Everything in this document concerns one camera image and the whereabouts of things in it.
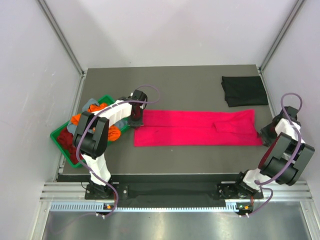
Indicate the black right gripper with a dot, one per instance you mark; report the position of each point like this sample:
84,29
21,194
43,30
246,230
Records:
263,133

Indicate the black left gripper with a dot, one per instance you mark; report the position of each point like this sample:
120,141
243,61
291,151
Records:
138,122

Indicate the pink t-shirt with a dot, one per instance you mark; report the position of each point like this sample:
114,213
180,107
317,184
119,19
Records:
197,128

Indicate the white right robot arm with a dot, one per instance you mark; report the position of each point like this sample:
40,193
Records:
282,139

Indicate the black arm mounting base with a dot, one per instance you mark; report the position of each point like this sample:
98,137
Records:
214,186

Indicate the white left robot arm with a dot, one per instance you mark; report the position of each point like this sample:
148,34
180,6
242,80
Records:
91,138

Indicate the orange t-shirt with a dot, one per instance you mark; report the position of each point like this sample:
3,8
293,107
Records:
114,132

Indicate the folded black t-shirt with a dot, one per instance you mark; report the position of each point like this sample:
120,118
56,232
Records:
244,91

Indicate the grey t-shirt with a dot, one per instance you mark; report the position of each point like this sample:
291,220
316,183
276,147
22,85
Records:
120,124

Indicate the dark red t-shirt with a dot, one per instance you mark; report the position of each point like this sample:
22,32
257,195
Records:
65,139

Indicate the left aluminium frame post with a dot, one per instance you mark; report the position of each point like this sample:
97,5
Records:
60,35

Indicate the aluminium frame post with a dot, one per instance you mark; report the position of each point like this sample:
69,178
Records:
60,35
289,20

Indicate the slotted cable duct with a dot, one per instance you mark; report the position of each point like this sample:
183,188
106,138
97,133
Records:
103,207

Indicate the right aluminium frame post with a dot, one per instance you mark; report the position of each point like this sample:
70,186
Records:
289,20

